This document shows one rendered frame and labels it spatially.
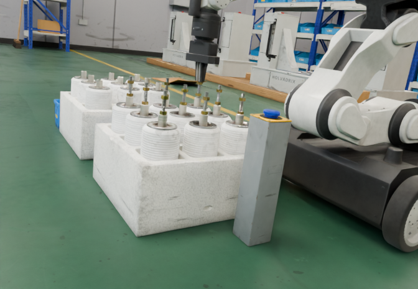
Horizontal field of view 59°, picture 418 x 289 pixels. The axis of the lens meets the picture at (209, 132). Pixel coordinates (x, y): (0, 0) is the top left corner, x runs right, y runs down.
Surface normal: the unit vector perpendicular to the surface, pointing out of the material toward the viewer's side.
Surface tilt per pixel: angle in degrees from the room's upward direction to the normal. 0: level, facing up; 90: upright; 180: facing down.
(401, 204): 61
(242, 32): 90
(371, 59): 112
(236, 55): 90
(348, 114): 90
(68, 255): 0
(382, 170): 45
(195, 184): 90
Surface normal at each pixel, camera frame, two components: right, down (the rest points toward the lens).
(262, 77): -0.84, 0.04
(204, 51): -0.59, 0.13
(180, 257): 0.12, -0.96
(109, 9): 0.53, 0.27
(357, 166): -0.52, -0.65
